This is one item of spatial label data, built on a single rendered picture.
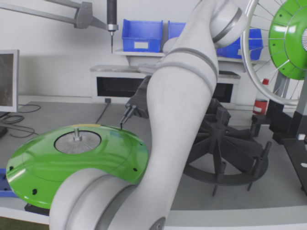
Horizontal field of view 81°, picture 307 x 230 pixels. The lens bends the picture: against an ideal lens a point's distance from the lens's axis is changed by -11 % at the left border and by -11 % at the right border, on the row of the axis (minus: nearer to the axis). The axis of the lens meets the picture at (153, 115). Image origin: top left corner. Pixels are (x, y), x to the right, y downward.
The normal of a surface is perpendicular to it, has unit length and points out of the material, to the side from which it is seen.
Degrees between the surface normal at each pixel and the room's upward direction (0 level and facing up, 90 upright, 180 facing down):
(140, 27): 90
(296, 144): 18
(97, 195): 14
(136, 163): 25
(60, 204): 43
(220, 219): 0
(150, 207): 64
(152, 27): 90
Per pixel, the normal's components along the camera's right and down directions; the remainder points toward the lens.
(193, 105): 0.62, -0.16
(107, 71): -0.03, 0.38
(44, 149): -0.07, -0.89
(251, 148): -0.34, 0.38
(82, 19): 0.55, 0.34
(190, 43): -0.17, -0.61
